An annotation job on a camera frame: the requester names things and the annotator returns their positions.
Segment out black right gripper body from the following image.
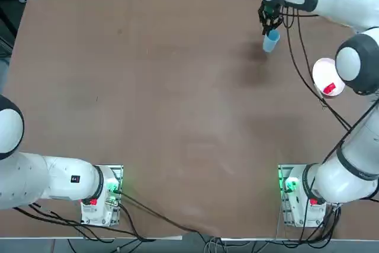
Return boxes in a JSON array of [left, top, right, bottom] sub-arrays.
[[259, 0, 282, 22]]

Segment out blue plastic cup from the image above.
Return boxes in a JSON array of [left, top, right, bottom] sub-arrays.
[[262, 30, 281, 53]]

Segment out red block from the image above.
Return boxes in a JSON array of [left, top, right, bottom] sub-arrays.
[[322, 82, 338, 95]]

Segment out pink plate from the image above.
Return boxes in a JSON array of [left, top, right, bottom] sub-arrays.
[[311, 57, 346, 97]]

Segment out black cable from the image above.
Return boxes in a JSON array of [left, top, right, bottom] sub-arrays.
[[118, 191, 221, 238], [298, 202, 343, 244], [13, 202, 156, 242], [278, 5, 355, 132]]

